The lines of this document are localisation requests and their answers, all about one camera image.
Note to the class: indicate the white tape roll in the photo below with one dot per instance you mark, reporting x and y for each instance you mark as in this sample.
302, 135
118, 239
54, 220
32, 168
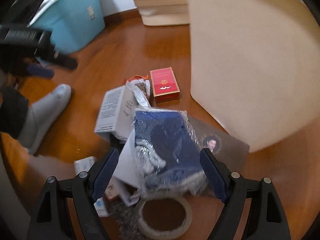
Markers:
166, 218

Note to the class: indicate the white printed carton box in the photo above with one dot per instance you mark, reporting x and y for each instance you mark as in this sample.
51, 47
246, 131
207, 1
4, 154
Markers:
116, 114

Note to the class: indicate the small white grey box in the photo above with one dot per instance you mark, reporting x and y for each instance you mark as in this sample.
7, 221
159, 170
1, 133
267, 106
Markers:
84, 164

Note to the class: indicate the grey portrait booklet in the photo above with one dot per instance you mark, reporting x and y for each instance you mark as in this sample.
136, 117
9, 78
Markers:
227, 149

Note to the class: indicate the red patterned card box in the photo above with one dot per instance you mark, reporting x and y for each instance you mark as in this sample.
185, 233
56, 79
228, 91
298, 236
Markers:
112, 191

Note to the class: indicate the clear empty snack wrapper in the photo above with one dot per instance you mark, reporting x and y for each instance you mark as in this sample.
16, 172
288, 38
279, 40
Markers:
140, 86

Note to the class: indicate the white box with black insert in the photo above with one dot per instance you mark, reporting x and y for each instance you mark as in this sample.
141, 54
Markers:
126, 174

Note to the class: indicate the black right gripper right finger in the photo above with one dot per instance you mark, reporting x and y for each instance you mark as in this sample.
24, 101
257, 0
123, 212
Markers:
266, 218

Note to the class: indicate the grey slipper left foot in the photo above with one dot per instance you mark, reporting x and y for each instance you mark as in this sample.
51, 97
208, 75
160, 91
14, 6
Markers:
41, 115

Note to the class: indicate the teal storage box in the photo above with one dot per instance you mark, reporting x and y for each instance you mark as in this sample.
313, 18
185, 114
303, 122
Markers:
73, 23

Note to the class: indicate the blue cloth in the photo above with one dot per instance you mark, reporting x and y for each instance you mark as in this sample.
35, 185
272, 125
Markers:
166, 153

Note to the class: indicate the red cigarette pack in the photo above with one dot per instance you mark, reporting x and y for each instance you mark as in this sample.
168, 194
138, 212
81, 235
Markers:
164, 85

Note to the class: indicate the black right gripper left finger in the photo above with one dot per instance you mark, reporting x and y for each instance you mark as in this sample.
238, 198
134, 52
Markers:
51, 218

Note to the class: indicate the cream plastic trash bin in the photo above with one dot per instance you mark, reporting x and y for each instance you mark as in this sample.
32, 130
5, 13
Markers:
255, 66

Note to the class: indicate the small white blue medicine box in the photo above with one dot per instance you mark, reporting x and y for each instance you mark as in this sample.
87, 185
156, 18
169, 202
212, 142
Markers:
101, 207

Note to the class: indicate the cream lidded foot basin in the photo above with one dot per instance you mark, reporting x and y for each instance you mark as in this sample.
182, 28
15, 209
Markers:
156, 13

